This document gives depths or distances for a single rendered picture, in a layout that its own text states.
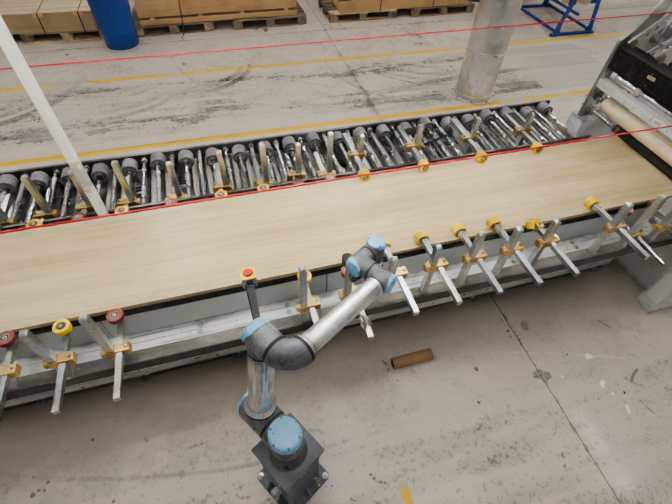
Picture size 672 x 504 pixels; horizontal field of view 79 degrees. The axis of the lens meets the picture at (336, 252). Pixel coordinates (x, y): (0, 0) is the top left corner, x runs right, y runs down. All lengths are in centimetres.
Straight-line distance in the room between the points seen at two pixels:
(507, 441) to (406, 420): 66
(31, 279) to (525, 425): 312
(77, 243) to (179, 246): 59
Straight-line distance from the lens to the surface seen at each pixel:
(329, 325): 155
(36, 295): 267
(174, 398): 308
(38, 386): 262
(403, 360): 300
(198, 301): 242
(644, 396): 372
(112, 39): 724
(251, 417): 198
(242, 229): 257
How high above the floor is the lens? 275
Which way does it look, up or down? 50 degrees down
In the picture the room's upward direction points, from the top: 3 degrees clockwise
